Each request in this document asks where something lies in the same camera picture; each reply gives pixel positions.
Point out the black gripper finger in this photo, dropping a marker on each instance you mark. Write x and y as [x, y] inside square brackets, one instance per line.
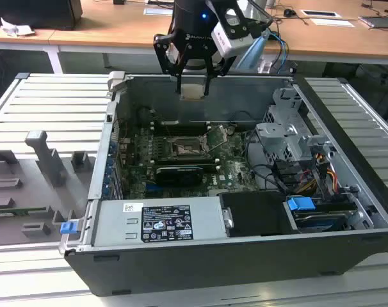
[163, 54]
[209, 67]

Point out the silver square CPU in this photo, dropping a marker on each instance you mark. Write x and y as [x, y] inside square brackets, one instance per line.
[192, 91]

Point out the black RAM slot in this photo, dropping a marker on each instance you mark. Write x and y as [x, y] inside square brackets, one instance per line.
[181, 123]
[181, 130]
[187, 163]
[187, 158]

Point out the CPU socket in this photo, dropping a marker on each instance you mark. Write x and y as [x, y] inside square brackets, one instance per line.
[184, 148]

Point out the pale blue teach pendant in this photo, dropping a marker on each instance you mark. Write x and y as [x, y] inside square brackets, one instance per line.
[251, 52]

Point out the wooden desk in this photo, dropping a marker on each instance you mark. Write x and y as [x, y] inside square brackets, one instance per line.
[117, 28]

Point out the round coin cell battery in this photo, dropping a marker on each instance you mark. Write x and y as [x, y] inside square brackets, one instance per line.
[230, 130]

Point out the black computer mouse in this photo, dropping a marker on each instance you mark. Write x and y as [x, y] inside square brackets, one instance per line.
[289, 12]

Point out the silver metal drive cage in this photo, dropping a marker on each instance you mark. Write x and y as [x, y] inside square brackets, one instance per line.
[277, 140]

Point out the green motherboard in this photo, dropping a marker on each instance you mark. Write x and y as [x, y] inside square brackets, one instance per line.
[235, 172]

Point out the black graphics card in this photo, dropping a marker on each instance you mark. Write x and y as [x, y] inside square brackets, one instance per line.
[178, 176]

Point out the white paper sheet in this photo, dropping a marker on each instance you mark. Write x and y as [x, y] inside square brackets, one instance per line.
[331, 22]

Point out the black desktop device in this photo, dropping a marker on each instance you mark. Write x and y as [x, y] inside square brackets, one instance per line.
[37, 12]

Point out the crumpled white paper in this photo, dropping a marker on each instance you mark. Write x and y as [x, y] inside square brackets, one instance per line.
[14, 29]

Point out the hard disk in blue carrier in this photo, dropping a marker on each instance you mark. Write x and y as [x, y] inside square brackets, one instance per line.
[299, 204]

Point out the silver power supply unit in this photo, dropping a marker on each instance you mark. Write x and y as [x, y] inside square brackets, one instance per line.
[117, 224]

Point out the grey laptop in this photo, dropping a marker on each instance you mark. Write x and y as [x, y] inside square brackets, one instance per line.
[379, 21]

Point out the grey parts rack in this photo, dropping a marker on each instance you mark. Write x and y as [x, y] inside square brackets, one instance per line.
[30, 192]

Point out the blue plastic case latch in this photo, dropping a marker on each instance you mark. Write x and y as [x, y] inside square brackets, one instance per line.
[69, 227]

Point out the black open PC case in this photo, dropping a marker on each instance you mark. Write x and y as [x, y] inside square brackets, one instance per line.
[213, 272]

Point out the green RAM stick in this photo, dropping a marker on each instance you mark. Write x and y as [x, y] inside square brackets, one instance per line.
[18, 211]

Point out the white wrist camera black plate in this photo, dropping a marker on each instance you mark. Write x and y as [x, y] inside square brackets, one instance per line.
[226, 40]

